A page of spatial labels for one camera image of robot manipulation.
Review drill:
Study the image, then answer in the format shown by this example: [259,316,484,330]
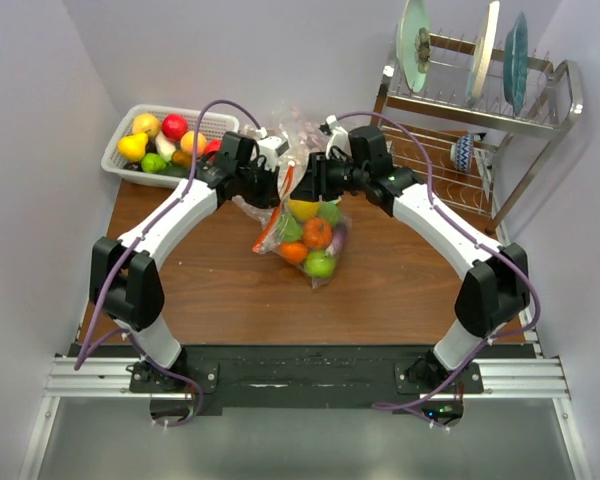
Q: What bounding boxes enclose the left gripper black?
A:
[236,160,281,210]

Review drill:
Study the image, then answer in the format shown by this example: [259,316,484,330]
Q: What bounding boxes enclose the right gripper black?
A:
[291,152,369,203]

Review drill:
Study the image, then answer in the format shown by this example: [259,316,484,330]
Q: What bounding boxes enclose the purple eggplant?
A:
[325,222,348,257]

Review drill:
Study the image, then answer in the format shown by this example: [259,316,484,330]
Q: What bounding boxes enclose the yellow lemon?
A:
[287,199,321,223]

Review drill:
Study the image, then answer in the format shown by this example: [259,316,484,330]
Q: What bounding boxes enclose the green toy pepper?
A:
[276,213,304,243]

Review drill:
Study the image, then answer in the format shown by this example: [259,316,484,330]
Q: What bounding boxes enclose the orange toy pumpkin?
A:
[302,217,332,249]

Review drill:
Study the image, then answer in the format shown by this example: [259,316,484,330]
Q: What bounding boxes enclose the clear bag orange zipper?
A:
[252,162,354,290]

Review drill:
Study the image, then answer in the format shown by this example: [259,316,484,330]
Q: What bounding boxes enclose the small orange tangerine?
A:
[277,242,309,265]

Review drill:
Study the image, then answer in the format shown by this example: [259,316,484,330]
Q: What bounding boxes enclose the green apple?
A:
[303,250,337,279]

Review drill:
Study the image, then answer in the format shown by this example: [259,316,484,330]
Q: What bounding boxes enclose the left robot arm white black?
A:
[89,131,289,392]

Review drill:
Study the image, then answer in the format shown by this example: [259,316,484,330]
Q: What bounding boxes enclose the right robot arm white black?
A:
[291,122,531,393]

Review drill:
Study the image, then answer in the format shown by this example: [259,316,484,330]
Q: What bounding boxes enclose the clear bag blue zipper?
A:
[232,196,274,228]

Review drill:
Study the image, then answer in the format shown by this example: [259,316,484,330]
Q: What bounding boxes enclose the clear bag pink dots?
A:
[272,103,330,166]

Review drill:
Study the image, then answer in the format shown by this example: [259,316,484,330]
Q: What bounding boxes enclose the red strawberry toy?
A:
[204,139,222,154]

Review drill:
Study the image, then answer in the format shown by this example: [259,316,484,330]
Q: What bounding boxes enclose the white plastic fruit basket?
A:
[101,104,239,189]

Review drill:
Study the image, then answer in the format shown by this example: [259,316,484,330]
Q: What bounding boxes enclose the brown kiwi potato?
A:
[171,150,192,169]

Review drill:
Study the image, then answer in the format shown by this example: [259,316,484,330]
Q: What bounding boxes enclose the peach toy fruit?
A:
[179,130,207,156]

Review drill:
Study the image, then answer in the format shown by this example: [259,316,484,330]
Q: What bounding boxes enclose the white garlic toy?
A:
[154,132,177,162]

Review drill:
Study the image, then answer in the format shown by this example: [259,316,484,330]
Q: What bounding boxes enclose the red apple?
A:
[161,113,189,142]

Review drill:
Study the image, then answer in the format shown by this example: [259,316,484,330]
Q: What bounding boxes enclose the blue zigzag bowl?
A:
[451,134,475,174]

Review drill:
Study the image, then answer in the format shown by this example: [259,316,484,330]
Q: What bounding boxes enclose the dark purple fruit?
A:
[124,162,142,172]

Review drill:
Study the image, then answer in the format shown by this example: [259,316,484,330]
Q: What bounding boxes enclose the pale yellow apple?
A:
[132,113,162,139]

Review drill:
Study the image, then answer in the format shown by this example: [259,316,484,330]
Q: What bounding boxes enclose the yellow pear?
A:
[117,133,149,163]

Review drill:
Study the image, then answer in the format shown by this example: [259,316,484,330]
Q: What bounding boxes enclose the steel dish rack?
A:
[373,33,584,234]

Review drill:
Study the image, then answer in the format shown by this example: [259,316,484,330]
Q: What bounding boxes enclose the light green floral plate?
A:
[396,0,431,93]

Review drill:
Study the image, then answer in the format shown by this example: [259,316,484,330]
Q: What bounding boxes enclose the cream blue rimmed plate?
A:
[465,1,500,108]

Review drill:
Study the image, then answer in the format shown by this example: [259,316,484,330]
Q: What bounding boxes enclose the teal plate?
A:
[502,12,529,116]

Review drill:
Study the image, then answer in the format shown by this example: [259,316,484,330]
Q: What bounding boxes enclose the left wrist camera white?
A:
[255,127,289,172]

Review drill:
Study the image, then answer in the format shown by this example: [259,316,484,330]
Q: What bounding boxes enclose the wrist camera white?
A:
[319,115,351,156]
[255,127,289,172]

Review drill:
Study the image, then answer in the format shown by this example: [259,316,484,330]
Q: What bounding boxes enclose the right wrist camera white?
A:
[319,115,351,156]

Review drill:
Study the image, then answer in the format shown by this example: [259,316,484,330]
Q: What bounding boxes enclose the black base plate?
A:
[68,342,536,419]

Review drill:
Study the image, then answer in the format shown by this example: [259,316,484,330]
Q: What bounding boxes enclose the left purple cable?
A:
[73,99,264,427]

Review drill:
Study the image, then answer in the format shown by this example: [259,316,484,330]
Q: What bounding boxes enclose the aluminium rail frame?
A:
[21,333,592,479]

